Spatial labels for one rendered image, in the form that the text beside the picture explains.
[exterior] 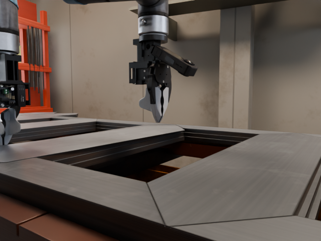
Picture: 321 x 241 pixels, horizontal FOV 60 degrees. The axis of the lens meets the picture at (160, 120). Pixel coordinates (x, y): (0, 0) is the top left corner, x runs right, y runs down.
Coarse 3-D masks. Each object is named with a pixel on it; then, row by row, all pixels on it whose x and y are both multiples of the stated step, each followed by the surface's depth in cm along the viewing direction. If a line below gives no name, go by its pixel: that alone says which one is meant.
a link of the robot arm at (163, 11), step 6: (162, 0) 64; (168, 0) 68; (138, 6) 67; (144, 6) 64; (150, 6) 64; (156, 6) 65; (162, 6) 65; (168, 6) 68; (138, 12) 67; (144, 12) 65; (150, 12) 65; (156, 12) 65; (162, 12) 66; (168, 12) 68; (168, 18) 68
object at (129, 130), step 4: (128, 132) 87; (132, 132) 87; (136, 132) 87; (140, 132) 87; (144, 132) 87; (148, 132) 87; (152, 132) 87; (156, 132) 87; (160, 132) 87; (164, 132) 87; (168, 132) 87
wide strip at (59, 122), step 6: (54, 120) 126; (60, 120) 126; (66, 120) 126; (72, 120) 126; (78, 120) 126; (84, 120) 126; (90, 120) 126; (24, 126) 103; (30, 126) 103; (36, 126) 103; (42, 126) 103
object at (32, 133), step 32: (32, 128) 99; (64, 128) 109; (96, 128) 122; (128, 128) 98; (64, 160) 57; (96, 160) 64; (320, 160) 52; (0, 192) 43; (32, 192) 38; (320, 192) 41; (96, 224) 31; (128, 224) 28
